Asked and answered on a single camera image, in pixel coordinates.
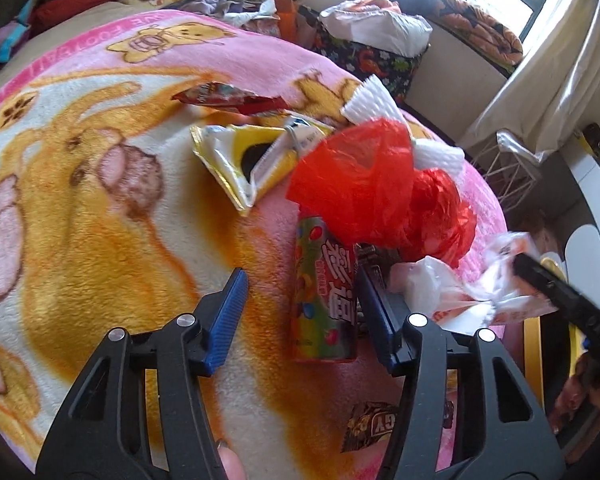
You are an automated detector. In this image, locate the white lavender cloth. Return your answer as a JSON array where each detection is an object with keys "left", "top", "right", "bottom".
[{"left": 180, "top": 0, "right": 281, "bottom": 31}]

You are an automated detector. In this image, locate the brown chocolate wrapper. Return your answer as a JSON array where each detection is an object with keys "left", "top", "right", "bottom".
[{"left": 341, "top": 401, "right": 456, "bottom": 467}]

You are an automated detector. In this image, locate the white cabinet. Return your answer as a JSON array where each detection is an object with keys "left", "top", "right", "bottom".
[{"left": 562, "top": 125, "right": 600, "bottom": 283}]

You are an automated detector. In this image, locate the orange patterned blanket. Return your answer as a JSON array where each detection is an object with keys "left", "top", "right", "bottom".
[{"left": 430, "top": 0, "right": 525, "bottom": 77}]

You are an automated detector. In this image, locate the yellow white snack bag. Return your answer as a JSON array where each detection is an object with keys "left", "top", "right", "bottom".
[{"left": 190, "top": 114, "right": 337, "bottom": 217}]

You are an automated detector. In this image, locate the beige bed mattress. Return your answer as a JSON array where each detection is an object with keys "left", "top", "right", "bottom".
[{"left": 0, "top": 0, "right": 146, "bottom": 111}]

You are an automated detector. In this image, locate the dinosaur print storage basket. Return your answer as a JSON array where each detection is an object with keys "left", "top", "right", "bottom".
[{"left": 311, "top": 7, "right": 431, "bottom": 107}]

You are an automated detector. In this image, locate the pink printed blanket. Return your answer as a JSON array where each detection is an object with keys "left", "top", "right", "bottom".
[{"left": 0, "top": 10, "right": 511, "bottom": 480}]

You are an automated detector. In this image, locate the colourful candy tube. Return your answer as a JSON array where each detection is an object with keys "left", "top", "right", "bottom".
[{"left": 291, "top": 215, "right": 359, "bottom": 362}]

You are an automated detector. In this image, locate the white wire stand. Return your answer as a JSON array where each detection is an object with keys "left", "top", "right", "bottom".
[{"left": 479, "top": 130, "right": 548, "bottom": 212}]

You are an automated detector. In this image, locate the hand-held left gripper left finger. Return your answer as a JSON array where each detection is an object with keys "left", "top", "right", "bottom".
[{"left": 35, "top": 267, "right": 250, "bottom": 480}]

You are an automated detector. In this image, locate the pile of clothes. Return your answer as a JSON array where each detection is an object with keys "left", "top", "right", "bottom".
[{"left": 0, "top": 0, "right": 281, "bottom": 76}]

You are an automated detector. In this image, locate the white foam fruit net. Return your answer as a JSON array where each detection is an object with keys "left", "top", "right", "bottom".
[{"left": 340, "top": 74, "right": 467, "bottom": 173}]

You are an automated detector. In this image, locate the white plastic bag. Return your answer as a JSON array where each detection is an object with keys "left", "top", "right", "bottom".
[{"left": 387, "top": 231, "right": 556, "bottom": 336}]

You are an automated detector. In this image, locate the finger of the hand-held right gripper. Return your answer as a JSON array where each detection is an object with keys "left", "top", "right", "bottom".
[{"left": 514, "top": 254, "right": 600, "bottom": 341}]

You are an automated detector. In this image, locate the person's left hand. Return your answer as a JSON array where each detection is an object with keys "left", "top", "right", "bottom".
[{"left": 215, "top": 439, "right": 246, "bottom": 480}]

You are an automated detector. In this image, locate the person's right hand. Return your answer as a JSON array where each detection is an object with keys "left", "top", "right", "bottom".
[{"left": 550, "top": 360, "right": 600, "bottom": 436}]

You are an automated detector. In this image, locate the red snack wrapper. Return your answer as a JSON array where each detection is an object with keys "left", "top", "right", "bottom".
[{"left": 172, "top": 82, "right": 287, "bottom": 117}]

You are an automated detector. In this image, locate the red plastic bag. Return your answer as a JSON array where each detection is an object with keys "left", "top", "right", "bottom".
[{"left": 285, "top": 117, "right": 477, "bottom": 267}]

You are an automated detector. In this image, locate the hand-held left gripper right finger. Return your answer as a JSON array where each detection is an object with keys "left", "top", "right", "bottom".
[{"left": 355, "top": 262, "right": 566, "bottom": 480}]

